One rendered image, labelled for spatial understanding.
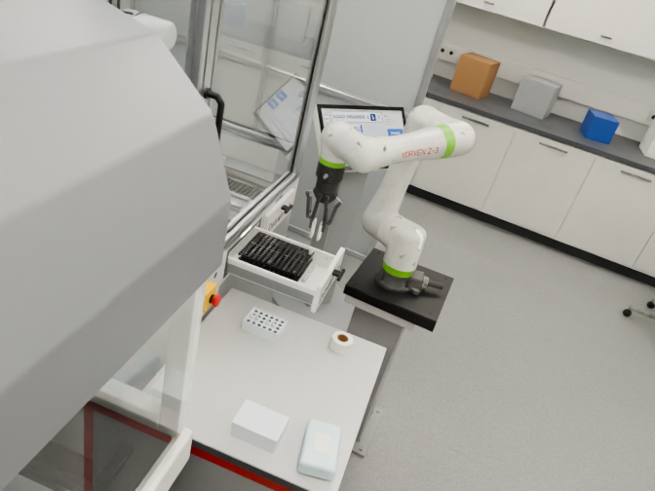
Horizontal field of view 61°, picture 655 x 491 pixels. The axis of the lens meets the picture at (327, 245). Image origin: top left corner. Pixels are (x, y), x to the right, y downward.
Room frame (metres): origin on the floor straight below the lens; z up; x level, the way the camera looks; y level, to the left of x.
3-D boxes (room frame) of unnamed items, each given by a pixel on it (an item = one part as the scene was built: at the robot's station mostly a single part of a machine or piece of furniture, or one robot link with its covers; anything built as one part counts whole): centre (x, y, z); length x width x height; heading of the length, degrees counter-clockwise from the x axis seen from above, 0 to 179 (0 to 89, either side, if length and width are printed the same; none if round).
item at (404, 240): (1.82, -0.27, 0.96); 0.16 x 0.13 x 0.19; 44
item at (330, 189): (1.69, 0.05, 1.16); 0.08 x 0.07 x 0.09; 80
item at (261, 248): (1.64, 0.16, 0.87); 0.22 x 0.18 x 0.06; 80
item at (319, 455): (0.97, -0.12, 0.78); 0.15 x 0.10 x 0.04; 0
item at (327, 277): (1.61, -0.03, 0.87); 0.29 x 0.02 x 0.11; 170
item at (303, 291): (1.64, 0.17, 0.86); 0.40 x 0.26 x 0.06; 80
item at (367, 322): (1.81, -0.28, 0.38); 0.30 x 0.30 x 0.76; 75
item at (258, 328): (1.39, 0.13, 0.78); 0.12 x 0.08 x 0.04; 79
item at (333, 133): (1.69, 0.05, 1.33); 0.13 x 0.11 x 0.14; 45
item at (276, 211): (1.97, 0.23, 0.87); 0.29 x 0.02 x 0.11; 170
